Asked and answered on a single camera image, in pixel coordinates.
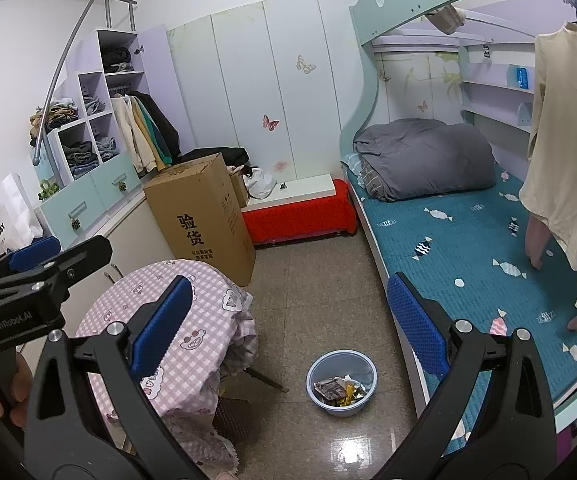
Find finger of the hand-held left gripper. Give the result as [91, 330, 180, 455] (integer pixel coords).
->
[0, 237, 60, 288]
[0, 235, 113, 292]

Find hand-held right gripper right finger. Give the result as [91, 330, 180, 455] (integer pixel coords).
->
[374, 272, 559, 480]

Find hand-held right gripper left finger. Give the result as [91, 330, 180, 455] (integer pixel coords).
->
[23, 275, 209, 480]

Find blue plastic basin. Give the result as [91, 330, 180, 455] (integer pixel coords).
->
[305, 350, 378, 418]

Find yellow wrapper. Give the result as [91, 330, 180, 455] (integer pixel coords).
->
[338, 382, 369, 406]

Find silver packet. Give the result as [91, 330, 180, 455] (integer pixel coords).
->
[313, 377, 349, 403]

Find person's left hand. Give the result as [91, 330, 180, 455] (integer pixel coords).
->
[0, 350, 34, 428]

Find pink checked tablecloth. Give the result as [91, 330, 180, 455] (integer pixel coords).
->
[75, 259, 260, 471]

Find white paper bag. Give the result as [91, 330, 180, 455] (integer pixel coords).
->
[0, 172, 44, 256]

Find low white cabinet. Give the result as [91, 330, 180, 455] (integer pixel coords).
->
[0, 197, 176, 321]

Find light green drawer cabinet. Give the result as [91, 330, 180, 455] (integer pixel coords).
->
[36, 152, 142, 246]

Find dark folded clothes pile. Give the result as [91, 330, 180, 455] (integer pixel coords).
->
[63, 140, 99, 177]

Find dark woven stool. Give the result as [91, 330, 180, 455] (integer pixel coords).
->
[212, 397, 263, 443]

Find large cardboard box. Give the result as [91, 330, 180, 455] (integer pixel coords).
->
[142, 152, 258, 288]

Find black table leg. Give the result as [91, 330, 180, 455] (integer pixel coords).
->
[246, 367, 289, 395]

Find yellow hanging garment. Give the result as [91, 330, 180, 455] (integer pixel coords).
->
[131, 97, 159, 171]

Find cream hanging jacket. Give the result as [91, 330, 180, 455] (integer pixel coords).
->
[111, 96, 144, 173]

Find beige folded clothes pile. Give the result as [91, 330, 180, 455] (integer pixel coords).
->
[29, 101, 79, 147]

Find green hanging garment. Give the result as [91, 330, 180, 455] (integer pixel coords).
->
[141, 100, 169, 166]

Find black hanging coat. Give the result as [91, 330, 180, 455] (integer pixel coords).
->
[128, 91, 182, 163]

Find plaid pillow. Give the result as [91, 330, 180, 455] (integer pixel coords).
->
[358, 157, 384, 196]

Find red low bench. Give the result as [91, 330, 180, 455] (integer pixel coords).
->
[242, 178, 358, 247]

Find small cardboard box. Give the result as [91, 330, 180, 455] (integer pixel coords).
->
[228, 165, 249, 208]

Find grey duvet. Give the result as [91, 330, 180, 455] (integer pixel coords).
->
[353, 119, 497, 203]

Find black bag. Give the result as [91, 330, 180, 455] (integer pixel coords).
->
[178, 147, 252, 171]

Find light blue pillow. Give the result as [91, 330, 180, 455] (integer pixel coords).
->
[341, 152, 364, 181]

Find white bench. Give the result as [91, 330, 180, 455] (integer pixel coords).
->
[243, 173, 339, 213]

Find purple white stair wardrobe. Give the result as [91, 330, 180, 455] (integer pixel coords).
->
[48, 24, 194, 181]

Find black folded clothes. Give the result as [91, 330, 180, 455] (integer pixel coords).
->
[101, 47, 133, 75]

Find cream hanging sweater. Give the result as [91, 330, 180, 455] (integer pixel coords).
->
[518, 22, 577, 313]

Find metal handrail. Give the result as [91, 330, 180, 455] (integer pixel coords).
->
[32, 0, 138, 166]

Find purple white bed shelf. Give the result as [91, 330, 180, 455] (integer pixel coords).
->
[461, 42, 536, 133]

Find beige cloth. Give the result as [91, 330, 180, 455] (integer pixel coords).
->
[427, 4, 467, 36]

